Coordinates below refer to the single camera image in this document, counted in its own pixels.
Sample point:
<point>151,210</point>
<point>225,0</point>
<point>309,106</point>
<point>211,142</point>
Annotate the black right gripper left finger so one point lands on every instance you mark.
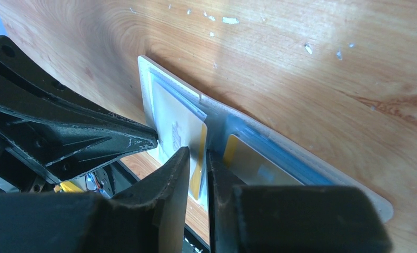
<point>69,222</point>

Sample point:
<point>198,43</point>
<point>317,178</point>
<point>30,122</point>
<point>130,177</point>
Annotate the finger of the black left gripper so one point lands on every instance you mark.
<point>47,130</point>

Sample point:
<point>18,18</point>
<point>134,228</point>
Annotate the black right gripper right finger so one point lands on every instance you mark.
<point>246,218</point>

